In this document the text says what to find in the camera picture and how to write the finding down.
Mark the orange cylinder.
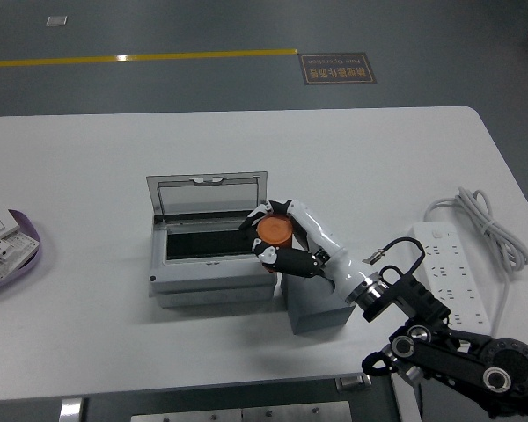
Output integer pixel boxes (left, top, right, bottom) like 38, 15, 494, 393
255, 215, 295, 250

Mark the white perforated block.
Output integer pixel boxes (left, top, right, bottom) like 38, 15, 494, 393
0, 231, 40, 281

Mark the grey cube with round hole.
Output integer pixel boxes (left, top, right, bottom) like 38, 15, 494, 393
280, 271, 357, 336

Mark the grey box with clear flap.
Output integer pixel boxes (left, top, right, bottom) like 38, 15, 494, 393
145, 171, 277, 309

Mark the yellow floor tape line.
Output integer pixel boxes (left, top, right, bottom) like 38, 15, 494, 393
0, 47, 298, 69

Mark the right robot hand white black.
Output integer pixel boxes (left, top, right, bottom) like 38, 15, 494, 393
238, 199, 382, 307

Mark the purple tray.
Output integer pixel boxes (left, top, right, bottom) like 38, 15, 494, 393
0, 208, 43, 296

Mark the grey metal base plate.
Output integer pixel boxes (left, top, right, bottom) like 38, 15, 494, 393
130, 400, 353, 422

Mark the brown floor sign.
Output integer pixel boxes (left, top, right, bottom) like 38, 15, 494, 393
298, 52, 378, 86

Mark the silver table bracket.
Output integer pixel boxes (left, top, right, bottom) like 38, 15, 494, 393
336, 373, 373, 391

